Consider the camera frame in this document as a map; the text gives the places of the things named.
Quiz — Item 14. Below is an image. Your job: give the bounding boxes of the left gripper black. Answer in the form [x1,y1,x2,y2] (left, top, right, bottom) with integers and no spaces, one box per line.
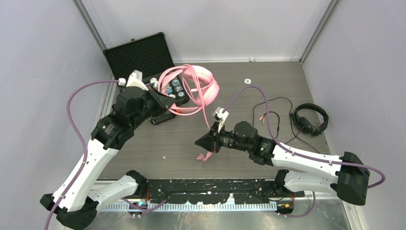
[131,84,176,129]

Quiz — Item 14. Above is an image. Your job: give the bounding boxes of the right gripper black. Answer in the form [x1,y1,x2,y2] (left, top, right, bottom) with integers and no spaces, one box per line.
[195,121,251,153]

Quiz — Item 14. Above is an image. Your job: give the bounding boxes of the pink headphone cable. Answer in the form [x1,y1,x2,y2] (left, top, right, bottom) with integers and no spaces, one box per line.
[180,65,216,162]

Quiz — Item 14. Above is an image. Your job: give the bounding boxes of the pink headphones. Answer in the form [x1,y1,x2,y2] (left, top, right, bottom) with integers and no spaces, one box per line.
[158,64,220,116]

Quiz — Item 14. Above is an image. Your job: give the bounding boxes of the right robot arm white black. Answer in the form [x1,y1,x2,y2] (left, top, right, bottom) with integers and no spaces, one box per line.
[195,121,370,206]

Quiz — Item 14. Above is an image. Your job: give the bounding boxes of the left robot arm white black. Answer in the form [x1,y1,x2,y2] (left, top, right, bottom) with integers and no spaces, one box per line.
[40,86,176,230]

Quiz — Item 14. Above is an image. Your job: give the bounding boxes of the black headphones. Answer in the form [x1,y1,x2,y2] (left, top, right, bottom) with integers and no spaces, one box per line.
[290,103,329,136]

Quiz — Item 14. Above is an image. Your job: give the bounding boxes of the black poker chip case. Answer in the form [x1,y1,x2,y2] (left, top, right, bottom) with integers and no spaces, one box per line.
[102,32,189,127]

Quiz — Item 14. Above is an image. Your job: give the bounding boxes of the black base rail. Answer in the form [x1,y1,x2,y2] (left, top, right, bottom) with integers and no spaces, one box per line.
[135,179,304,205]

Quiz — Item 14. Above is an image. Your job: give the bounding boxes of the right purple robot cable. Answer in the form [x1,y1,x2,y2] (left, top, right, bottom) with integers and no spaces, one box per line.
[222,85,386,219]

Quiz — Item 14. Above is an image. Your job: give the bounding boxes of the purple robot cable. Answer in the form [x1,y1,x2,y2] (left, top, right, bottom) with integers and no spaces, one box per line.
[222,85,386,219]
[44,79,127,230]

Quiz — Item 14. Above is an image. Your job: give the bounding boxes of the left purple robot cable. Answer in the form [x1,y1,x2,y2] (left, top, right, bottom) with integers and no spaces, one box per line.
[44,79,127,230]

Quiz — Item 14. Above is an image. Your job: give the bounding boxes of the black headphone cable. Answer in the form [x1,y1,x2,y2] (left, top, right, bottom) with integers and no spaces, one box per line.
[252,96,321,154]

